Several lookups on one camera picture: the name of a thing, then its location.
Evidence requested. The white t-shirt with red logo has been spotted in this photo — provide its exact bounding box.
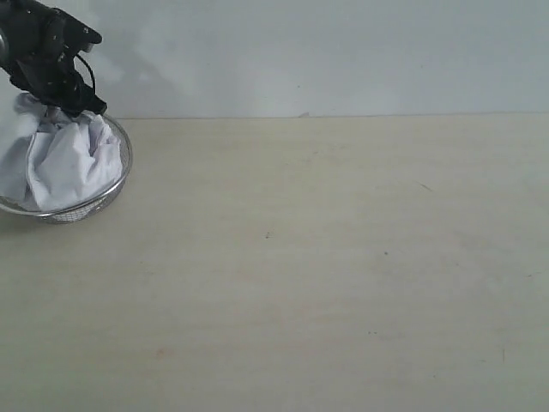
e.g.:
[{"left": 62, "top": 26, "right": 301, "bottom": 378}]
[{"left": 1, "top": 93, "right": 124, "bottom": 212}]

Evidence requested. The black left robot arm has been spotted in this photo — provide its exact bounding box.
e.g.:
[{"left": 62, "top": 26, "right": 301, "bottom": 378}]
[{"left": 1, "top": 1, "right": 107, "bottom": 117}]

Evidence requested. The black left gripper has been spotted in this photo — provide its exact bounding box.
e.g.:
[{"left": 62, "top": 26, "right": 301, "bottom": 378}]
[{"left": 8, "top": 45, "right": 107, "bottom": 117}]

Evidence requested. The metal wire mesh basket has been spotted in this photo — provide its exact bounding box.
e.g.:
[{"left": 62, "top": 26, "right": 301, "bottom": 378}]
[{"left": 1, "top": 114, "right": 134, "bottom": 224}]

